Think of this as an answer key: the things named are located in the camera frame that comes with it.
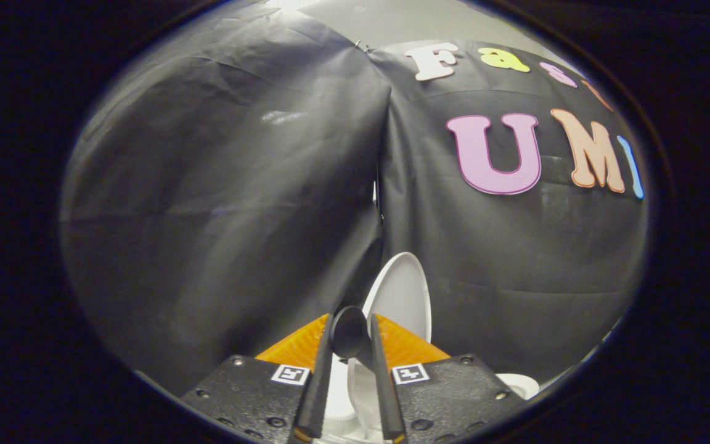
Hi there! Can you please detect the black toilet lid handle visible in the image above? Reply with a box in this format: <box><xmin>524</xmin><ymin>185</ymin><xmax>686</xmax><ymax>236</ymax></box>
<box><xmin>330</xmin><ymin>306</ymin><xmax>376</xmax><ymax>372</ymax></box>

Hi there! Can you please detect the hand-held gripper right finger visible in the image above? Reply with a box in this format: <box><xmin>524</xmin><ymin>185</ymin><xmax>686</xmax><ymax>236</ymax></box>
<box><xmin>370</xmin><ymin>313</ymin><xmax>526</xmax><ymax>443</ymax></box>

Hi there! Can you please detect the white toilet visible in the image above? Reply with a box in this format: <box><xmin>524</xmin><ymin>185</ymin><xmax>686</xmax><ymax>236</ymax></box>
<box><xmin>321</xmin><ymin>353</ymin><xmax>541</xmax><ymax>442</ymax></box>

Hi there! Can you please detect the black backdrop cloth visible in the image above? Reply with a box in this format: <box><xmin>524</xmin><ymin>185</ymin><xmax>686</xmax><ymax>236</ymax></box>
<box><xmin>59</xmin><ymin>6</ymin><xmax>649</xmax><ymax>395</ymax></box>

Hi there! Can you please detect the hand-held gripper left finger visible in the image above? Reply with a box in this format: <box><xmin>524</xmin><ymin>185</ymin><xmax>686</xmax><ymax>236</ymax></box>
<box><xmin>181</xmin><ymin>313</ymin><xmax>336</xmax><ymax>443</ymax></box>

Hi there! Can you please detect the white toilet lid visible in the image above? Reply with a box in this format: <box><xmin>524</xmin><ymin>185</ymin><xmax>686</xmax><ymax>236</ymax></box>
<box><xmin>347</xmin><ymin>252</ymin><xmax>433</xmax><ymax>438</ymax></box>

